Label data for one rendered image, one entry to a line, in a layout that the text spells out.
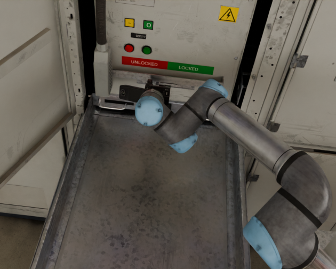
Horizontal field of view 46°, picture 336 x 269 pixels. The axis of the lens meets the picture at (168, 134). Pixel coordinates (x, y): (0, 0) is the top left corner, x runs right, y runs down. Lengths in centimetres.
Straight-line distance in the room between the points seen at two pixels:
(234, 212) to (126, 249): 37
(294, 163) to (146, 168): 60
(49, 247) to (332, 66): 102
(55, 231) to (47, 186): 73
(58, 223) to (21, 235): 101
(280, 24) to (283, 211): 60
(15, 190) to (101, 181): 80
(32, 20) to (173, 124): 50
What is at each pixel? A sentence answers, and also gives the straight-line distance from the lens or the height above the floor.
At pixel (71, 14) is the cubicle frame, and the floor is 126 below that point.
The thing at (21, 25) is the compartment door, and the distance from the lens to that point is 122.
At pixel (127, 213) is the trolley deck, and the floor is 85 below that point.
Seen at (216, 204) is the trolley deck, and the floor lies 85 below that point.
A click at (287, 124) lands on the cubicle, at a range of 152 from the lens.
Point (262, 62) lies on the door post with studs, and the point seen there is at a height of 117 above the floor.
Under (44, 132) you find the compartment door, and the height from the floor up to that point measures 86.
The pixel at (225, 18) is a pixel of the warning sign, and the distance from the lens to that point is 130.
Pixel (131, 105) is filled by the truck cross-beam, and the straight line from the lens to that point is 153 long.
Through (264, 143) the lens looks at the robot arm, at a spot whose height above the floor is 124.
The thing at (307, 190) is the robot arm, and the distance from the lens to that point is 90.
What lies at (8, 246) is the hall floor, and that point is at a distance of 226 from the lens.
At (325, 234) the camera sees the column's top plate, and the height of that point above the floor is 75.
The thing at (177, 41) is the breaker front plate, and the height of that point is 119.
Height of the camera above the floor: 193
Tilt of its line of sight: 47 degrees down
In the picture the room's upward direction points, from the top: 7 degrees clockwise
